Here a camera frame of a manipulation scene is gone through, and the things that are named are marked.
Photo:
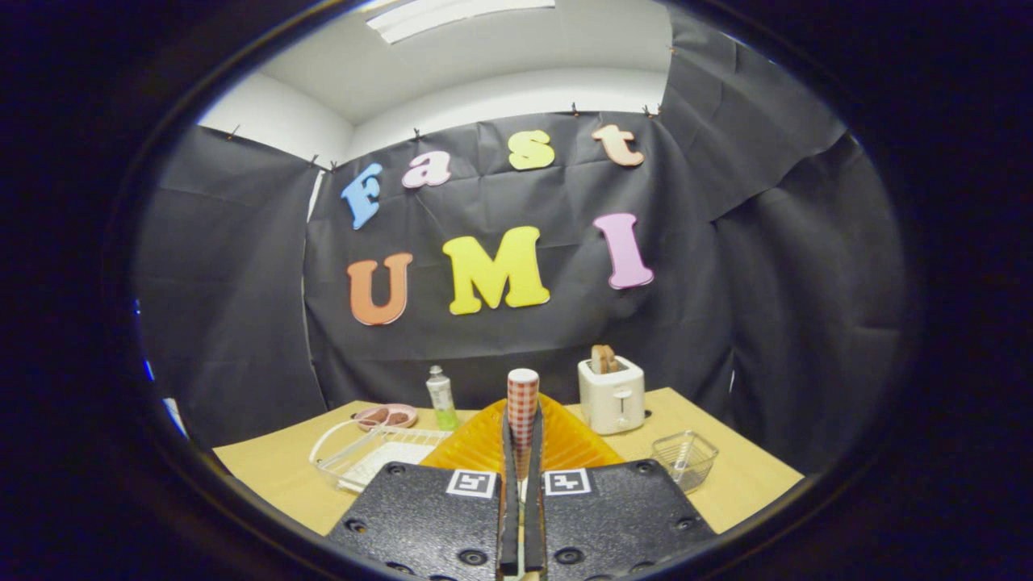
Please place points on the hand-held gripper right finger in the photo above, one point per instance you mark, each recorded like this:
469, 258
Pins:
621, 520

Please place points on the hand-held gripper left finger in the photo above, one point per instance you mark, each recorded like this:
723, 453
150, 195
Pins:
428, 524

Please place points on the pink plate with food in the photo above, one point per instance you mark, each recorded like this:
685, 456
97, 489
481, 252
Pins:
386, 416

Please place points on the cream toaster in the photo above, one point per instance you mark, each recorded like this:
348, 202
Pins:
612, 399

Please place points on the clear bottle with green liquid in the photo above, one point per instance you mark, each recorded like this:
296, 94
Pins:
441, 399

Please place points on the brown bread slice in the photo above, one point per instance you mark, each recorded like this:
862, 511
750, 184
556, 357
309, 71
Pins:
604, 359

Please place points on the ceiling light panel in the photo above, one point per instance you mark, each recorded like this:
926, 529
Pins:
452, 16

